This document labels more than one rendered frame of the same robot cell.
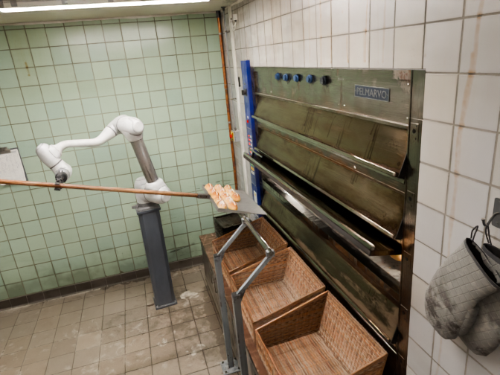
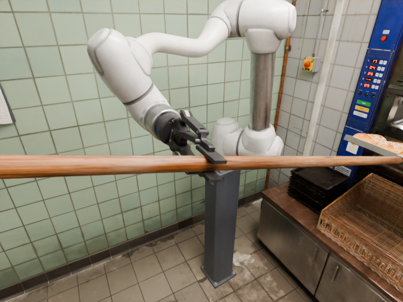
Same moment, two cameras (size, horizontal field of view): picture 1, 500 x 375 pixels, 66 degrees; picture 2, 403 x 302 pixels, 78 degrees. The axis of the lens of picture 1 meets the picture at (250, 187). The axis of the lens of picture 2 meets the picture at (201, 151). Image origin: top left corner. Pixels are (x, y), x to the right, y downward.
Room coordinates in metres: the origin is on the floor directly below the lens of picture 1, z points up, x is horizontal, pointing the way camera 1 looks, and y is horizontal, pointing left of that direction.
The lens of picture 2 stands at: (1.96, 1.34, 1.75)
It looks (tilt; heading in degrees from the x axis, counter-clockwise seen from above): 28 degrees down; 347
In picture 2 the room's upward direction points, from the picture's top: straight up
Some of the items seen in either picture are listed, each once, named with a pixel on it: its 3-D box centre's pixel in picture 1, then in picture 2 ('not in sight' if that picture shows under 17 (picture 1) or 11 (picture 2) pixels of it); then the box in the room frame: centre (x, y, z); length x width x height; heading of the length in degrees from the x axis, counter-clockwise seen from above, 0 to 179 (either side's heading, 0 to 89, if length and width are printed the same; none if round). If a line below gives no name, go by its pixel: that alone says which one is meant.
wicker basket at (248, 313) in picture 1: (274, 289); not in sight; (2.15, -0.10, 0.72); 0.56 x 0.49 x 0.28; 15
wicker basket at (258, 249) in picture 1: (248, 250); (390, 226); (2.72, 0.06, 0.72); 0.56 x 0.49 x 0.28; 17
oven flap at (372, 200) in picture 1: (306, 163); not in sight; (2.23, -0.36, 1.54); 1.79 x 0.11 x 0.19; 16
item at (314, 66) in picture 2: (235, 135); (311, 64); (3.67, 0.09, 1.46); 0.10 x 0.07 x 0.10; 16
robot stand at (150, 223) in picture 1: (156, 256); (220, 224); (3.17, 0.92, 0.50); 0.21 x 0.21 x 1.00; 20
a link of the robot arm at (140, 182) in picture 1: (144, 189); (226, 137); (3.16, 0.91, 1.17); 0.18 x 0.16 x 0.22; 48
